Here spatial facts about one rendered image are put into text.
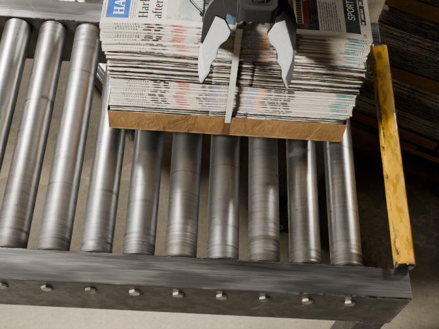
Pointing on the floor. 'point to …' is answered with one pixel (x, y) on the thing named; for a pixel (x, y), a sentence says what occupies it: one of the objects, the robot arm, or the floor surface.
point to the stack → (392, 34)
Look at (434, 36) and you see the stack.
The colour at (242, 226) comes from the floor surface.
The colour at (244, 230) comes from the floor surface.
